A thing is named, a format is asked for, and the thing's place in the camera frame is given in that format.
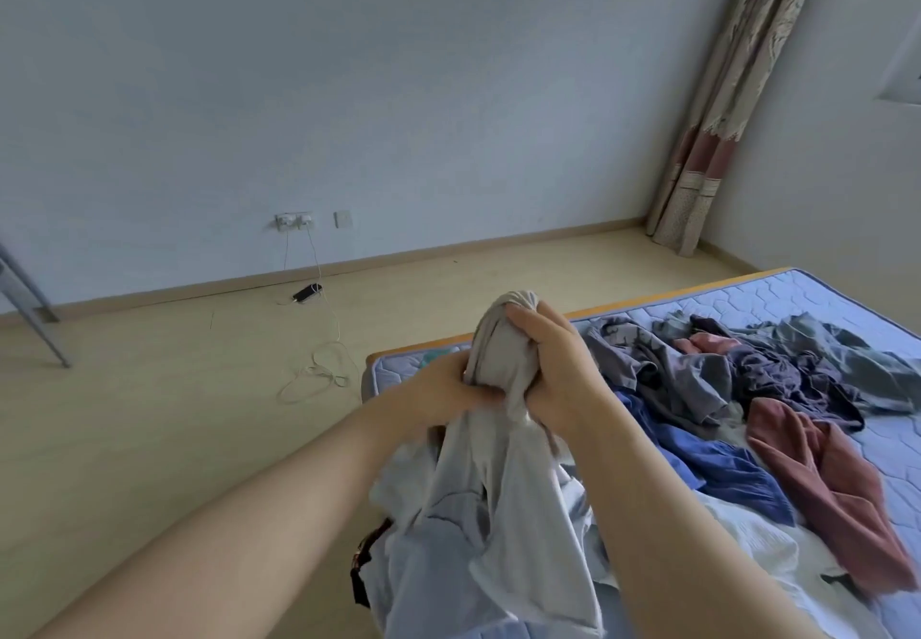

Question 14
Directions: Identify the person's right hand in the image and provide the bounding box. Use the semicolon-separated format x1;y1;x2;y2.
504;300;624;438

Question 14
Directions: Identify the person's left hand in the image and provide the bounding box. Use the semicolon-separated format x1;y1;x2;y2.
389;349;508;433

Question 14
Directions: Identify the grey printed t-shirt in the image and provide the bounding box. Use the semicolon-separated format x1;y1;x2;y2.
582;312;750;435

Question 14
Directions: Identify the light grey shirt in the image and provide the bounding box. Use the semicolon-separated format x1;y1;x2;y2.
360;289;678;639

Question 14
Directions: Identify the pink pajama shirt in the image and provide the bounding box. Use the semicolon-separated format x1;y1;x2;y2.
669;329;737;361

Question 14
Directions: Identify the blue garment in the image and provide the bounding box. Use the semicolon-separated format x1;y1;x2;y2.
611;387;796;527

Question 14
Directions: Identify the black garment with print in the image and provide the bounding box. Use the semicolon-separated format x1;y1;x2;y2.
349;516;399;608

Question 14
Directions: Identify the dark purple garment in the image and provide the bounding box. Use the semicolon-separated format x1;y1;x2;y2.
726;329;868;427

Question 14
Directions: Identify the cream white shirt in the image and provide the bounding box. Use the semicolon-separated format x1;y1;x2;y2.
691;487;897;639

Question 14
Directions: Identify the blue quilted mattress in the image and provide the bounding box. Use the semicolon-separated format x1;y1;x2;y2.
360;269;921;639

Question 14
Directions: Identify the pink red garment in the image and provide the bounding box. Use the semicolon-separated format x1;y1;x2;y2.
744;396;921;599

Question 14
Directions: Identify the grey button-up shirt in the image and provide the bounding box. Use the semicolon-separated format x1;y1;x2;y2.
777;312;921;415

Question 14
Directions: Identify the person's right forearm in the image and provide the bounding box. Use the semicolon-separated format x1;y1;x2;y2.
554;393;829;639

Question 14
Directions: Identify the person's left forearm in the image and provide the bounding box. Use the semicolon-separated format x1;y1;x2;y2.
35;393;448;639

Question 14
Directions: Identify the patterned curtain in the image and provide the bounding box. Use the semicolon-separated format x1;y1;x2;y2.
643;0;835;257

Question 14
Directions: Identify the white charger cable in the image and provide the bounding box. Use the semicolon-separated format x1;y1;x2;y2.
273;228;362;406

